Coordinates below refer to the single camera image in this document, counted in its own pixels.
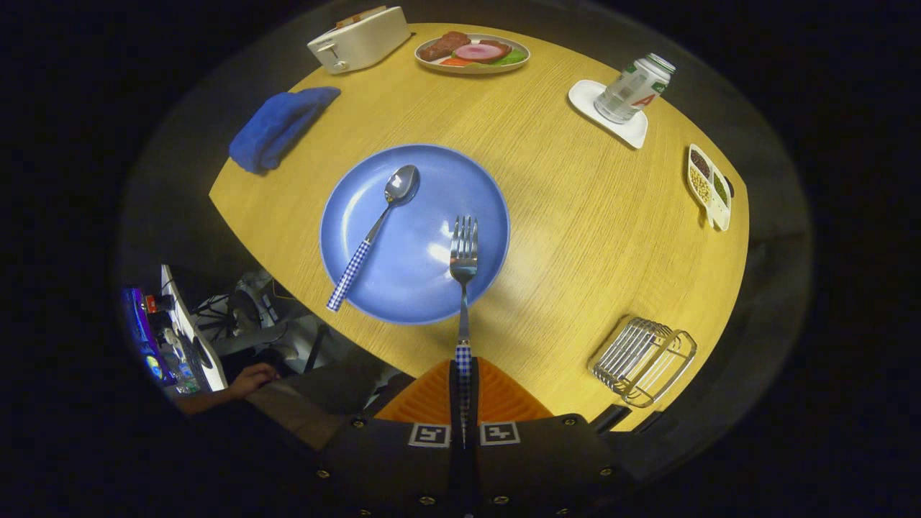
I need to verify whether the white divided snack dish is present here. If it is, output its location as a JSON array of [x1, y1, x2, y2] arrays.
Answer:
[[686, 143, 733, 232]]

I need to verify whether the fork with blue checked handle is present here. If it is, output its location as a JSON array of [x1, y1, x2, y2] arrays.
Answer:
[[449, 215, 480, 447]]

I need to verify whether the blue cloth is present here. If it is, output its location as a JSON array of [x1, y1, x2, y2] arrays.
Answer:
[[229, 86, 342, 175]]

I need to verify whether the blue plate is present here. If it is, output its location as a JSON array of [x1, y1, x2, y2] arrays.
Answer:
[[319, 143, 511, 325]]

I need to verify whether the lit colourful computer screen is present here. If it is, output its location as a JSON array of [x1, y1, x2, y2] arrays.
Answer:
[[121, 288, 177, 387]]

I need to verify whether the pink ham slice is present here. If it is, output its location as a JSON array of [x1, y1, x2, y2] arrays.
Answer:
[[453, 42, 508, 64]]

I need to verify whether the brown toast slice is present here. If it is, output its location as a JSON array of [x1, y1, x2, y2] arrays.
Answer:
[[335, 6, 387, 29]]

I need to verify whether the white toaster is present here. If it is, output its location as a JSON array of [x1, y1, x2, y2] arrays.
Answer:
[[307, 6, 412, 76]]

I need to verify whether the metal wire basket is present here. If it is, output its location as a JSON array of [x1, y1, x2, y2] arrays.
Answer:
[[588, 315, 698, 409]]

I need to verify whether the white coaster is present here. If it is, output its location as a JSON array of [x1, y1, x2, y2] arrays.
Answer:
[[568, 79, 649, 150]]

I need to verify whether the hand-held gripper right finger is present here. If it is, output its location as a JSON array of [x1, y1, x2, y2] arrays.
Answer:
[[466, 358, 634, 518]]

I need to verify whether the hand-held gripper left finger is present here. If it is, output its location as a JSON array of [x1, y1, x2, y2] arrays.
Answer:
[[314, 358, 463, 518]]

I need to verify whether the brown meat piece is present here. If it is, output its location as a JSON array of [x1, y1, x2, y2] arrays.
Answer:
[[419, 31, 471, 62]]

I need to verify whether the grey swivel chair base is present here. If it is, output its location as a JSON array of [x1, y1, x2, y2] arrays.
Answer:
[[194, 270, 339, 375]]

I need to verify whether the beige food plate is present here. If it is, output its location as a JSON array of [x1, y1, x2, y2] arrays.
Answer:
[[414, 31, 531, 75]]

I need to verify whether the spoon with blue checked handle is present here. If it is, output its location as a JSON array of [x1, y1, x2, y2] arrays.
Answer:
[[326, 164, 421, 313]]

